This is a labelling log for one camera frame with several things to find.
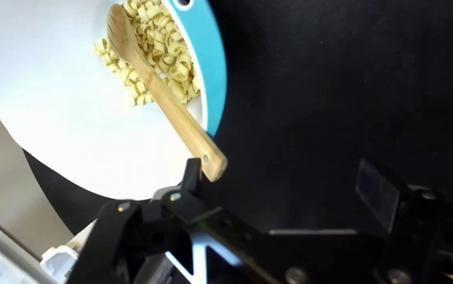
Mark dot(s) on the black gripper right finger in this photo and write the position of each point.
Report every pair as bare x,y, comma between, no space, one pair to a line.
425,236

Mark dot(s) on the white bowl teal rim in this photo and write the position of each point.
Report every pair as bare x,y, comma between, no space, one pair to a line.
52,104

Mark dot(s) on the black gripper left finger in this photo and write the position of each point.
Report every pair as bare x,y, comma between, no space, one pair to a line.
120,236

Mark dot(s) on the yellow pasta pieces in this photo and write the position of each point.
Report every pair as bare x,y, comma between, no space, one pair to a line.
167,52

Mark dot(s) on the wooden cooking stick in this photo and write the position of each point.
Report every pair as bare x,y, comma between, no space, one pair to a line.
183,120

